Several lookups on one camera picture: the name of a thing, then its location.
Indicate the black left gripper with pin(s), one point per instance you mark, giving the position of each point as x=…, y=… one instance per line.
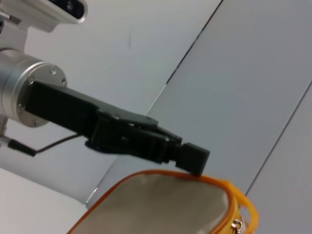
x=63, y=109

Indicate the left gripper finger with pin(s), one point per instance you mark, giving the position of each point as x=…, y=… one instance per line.
x=170, y=135
x=190, y=156

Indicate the beige food bag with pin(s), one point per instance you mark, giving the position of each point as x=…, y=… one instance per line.
x=158, y=207

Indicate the silver zipper pull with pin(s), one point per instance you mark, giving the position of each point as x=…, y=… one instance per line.
x=237, y=225

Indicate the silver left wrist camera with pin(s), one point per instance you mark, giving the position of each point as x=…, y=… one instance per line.
x=61, y=12

